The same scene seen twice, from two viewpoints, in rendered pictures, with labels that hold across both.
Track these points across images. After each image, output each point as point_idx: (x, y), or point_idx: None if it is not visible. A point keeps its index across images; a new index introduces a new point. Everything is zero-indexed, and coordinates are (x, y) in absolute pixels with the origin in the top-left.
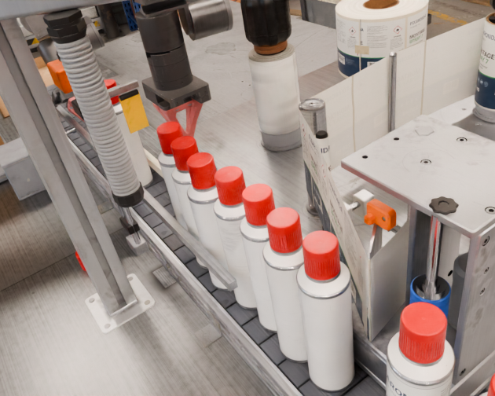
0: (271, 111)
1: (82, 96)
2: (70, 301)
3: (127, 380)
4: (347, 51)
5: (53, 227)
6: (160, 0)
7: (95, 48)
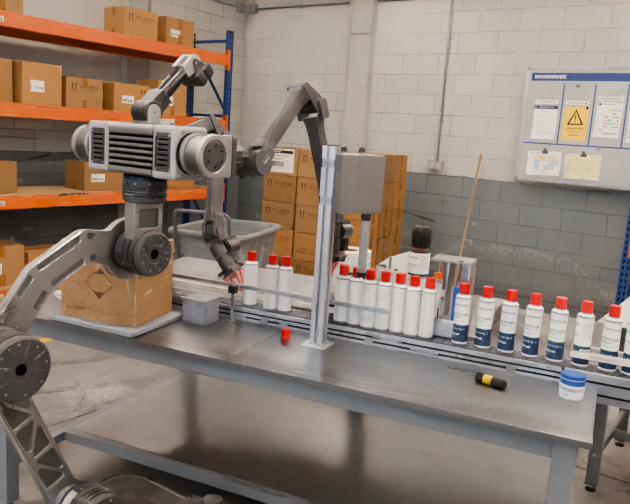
0: None
1: (366, 236)
2: (293, 345)
3: (350, 355)
4: None
5: (243, 331)
6: (341, 221)
7: (236, 250)
